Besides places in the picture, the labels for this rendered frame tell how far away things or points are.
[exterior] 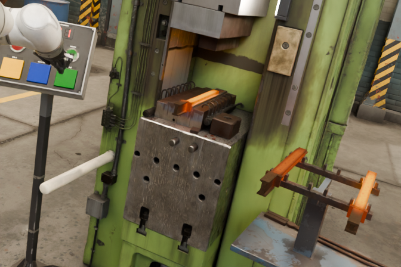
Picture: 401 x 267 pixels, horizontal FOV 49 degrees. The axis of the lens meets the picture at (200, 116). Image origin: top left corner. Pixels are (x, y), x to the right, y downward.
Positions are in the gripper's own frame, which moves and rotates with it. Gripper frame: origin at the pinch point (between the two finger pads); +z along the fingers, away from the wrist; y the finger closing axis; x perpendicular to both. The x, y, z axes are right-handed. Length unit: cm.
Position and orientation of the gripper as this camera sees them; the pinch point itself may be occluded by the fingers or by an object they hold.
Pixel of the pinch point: (60, 67)
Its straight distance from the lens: 162.5
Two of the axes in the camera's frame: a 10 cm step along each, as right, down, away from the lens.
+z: -1.4, 2.1, 9.7
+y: 9.8, 1.7, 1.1
